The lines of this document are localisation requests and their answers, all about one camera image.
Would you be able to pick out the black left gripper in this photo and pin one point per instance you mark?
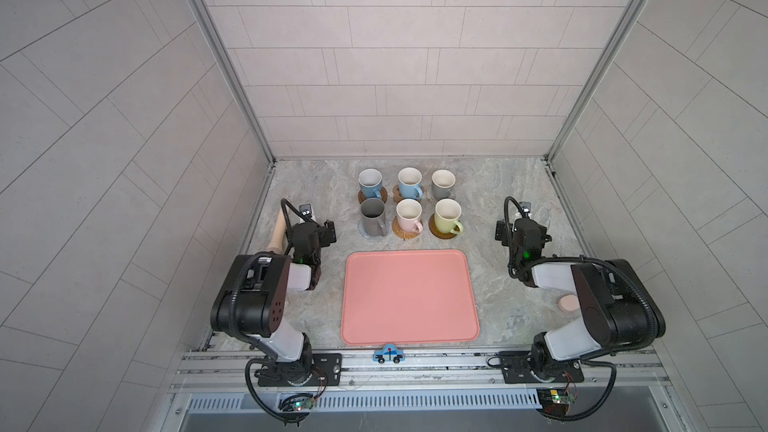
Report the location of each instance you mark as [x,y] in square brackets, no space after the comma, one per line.
[322,234]

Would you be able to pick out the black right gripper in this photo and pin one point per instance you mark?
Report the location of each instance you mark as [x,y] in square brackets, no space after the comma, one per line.
[507,229]

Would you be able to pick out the light blue woven coaster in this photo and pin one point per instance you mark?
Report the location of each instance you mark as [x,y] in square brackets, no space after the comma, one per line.
[361,229]

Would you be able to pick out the grey metal mug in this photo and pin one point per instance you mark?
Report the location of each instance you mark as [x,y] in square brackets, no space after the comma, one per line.
[373,213]

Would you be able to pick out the green handled white mug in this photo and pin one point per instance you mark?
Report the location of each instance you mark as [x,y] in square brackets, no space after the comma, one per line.
[447,217]

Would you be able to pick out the blue mug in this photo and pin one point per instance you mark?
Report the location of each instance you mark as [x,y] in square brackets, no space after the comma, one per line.
[370,182]
[409,183]

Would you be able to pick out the tan rattan coaster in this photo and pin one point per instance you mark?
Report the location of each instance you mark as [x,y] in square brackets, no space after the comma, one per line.
[407,234]

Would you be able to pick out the brown wooden coaster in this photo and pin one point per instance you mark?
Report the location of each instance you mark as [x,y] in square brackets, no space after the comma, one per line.
[383,196]
[437,233]

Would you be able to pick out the grey handled white mug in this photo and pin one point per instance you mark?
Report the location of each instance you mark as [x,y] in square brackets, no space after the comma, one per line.
[443,183]

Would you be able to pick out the cork paw print coaster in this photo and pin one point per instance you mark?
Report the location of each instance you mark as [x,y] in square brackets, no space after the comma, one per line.
[399,195]

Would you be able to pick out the pink handled white mug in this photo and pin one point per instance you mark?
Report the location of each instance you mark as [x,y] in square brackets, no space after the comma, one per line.
[409,212]

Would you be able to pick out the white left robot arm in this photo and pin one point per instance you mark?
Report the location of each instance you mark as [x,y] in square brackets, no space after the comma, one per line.
[253,298]

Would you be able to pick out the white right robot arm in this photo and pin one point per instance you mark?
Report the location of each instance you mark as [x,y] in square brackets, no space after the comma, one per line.
[616,311]

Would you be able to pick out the beige wooden rolling pin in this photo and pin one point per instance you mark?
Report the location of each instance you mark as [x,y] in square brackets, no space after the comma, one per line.
[278,242]

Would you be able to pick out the pink round soap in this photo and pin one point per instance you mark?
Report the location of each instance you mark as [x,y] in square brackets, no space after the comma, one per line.
[569,303]

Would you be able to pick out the pink silicone tray mat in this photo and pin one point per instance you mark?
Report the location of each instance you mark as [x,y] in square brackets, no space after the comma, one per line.
[408,297]

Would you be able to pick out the blue toy car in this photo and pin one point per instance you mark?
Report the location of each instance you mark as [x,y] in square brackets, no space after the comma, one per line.
[389,353]

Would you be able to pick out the left circuit board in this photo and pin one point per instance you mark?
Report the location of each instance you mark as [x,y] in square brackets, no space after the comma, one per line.
[298,403]

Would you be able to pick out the circuit board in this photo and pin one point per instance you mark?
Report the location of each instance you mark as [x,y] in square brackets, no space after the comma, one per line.
[298,403]
[555,399]

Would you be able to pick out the right circuit board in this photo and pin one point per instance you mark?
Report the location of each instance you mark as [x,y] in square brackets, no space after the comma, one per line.
[555,399]

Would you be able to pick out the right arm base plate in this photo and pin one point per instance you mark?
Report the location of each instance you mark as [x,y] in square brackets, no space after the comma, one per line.
[516,367]

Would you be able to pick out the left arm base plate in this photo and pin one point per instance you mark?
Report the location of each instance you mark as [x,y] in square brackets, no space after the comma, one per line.
[329,366]

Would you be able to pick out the aluminium rail frame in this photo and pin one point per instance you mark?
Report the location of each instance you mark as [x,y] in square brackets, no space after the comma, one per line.
[434,389]

